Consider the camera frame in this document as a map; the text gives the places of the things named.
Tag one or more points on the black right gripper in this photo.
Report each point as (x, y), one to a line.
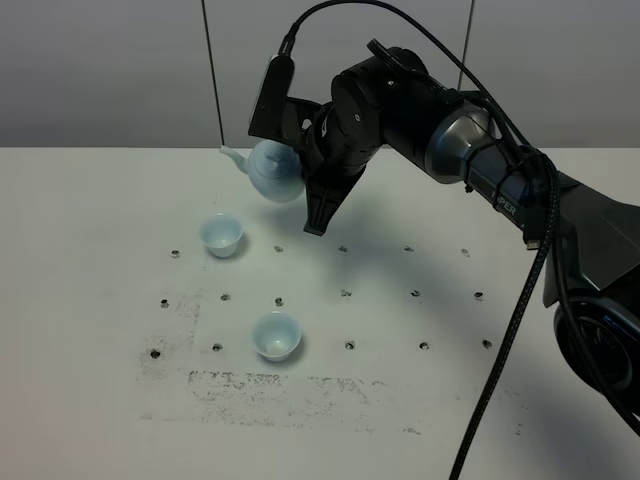
(333, 161)

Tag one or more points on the light blue porcelain teapot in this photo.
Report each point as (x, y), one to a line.
(273, 169)

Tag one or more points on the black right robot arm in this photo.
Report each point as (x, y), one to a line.
(586, 243)

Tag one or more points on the far light blue teacup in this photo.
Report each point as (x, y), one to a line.
(221, 235)

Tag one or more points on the light blue teacup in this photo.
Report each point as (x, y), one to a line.
(276, 336)
(221, 235)

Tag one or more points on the near light blue teacup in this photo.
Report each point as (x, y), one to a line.
(276, 336)

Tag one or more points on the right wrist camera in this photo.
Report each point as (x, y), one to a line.
(276, 115)

